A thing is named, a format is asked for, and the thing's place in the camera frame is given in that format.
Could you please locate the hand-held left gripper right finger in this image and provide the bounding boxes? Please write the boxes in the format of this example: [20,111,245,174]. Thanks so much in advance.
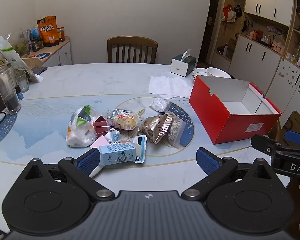
[181,147,272,201]

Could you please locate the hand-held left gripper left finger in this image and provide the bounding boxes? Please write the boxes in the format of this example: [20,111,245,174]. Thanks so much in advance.
[24,148,115,202]

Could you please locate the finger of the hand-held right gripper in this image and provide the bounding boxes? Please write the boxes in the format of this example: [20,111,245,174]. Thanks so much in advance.
[251,134,300,155]
[284,130,300,147]

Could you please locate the small pink box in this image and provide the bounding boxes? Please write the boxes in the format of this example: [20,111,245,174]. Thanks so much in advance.
[90,136,108,150]

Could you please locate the small blue carton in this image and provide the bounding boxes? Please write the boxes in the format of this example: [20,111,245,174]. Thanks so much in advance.
[98,143,137,166]

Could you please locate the white green tissue pack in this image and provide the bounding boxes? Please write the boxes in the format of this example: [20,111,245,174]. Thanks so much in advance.
[66,105,98,148]

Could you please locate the large red binder clip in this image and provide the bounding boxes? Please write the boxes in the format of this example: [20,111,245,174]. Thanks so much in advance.
[92,116,109,139]

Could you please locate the red cardboard box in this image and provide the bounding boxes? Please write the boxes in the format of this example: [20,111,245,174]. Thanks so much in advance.
[189,75,282,145]

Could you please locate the zip bag of white beads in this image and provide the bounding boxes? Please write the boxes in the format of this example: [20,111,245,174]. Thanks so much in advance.
[165,111,186,149]

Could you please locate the white food pouch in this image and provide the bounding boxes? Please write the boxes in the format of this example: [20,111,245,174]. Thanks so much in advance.
[110,135,147,164]

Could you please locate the clear cake packet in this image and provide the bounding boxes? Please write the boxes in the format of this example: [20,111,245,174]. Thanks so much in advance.
[105,108,141,131]

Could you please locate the gold foil snack packet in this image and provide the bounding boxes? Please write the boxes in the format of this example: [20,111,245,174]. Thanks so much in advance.
[138,114,174,145]

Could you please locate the brown cardboard box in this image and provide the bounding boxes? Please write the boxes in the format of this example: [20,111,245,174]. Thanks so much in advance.
[281,110,300,147]

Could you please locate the small white round object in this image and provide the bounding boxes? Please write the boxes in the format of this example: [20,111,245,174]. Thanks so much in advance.
[104,129,122,143]

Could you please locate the crumpled clear plastic bag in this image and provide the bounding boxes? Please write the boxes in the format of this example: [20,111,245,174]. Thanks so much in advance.
[148,97,172,113]

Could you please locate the white paper towel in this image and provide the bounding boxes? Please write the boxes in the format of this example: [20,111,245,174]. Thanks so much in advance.
[149,76,194,99]

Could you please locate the white bowl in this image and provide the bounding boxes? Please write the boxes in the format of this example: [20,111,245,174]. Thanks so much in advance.
[206,67,232,79]

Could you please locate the small floral white plate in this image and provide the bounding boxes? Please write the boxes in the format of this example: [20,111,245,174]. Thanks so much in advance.
[193,67,208,78]

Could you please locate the small blue bottle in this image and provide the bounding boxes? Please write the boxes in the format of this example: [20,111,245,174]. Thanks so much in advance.
[15,85,24,101]

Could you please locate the green tissue box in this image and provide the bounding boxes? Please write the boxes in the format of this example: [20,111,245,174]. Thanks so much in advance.
[171,49,197,77]

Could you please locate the clear glass cup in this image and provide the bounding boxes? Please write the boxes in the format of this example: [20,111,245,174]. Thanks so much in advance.
[15,70,30,94]

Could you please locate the dark grey cloth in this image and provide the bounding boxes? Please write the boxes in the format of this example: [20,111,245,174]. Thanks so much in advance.
[31,66,48,75]

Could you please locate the tall glass bottle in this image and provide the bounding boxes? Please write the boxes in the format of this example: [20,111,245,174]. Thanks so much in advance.
[0,63,22,116]

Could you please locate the white side cabinet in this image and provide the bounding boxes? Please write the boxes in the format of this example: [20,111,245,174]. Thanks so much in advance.
[22,36,73,68]

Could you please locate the round blue mat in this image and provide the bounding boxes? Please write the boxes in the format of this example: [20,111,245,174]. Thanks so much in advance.
[29,52,52,59]

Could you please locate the wooden slatted chair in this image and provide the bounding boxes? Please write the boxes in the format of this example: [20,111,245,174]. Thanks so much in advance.
[107,36,159,64]

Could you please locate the dark brown door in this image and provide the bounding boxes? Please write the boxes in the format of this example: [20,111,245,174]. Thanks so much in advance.
[198,0,222,63]

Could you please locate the dark glass jar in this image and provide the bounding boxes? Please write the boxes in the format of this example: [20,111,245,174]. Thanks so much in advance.
[31,38,44,52]

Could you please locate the white green plastic packet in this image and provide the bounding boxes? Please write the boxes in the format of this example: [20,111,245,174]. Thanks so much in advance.
[0,35,44,83]

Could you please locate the red lidded jar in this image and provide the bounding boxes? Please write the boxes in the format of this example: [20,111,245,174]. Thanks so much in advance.
[57,25,66,43]

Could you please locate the red white tote bag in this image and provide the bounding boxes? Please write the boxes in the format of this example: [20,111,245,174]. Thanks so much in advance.
[222,4,237,23]

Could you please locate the orange snack bag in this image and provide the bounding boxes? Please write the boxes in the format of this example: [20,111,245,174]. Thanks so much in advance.
[36,15,60,48]

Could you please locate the black cap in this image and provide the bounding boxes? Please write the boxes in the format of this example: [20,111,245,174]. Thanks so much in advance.
[233,4,244,18]

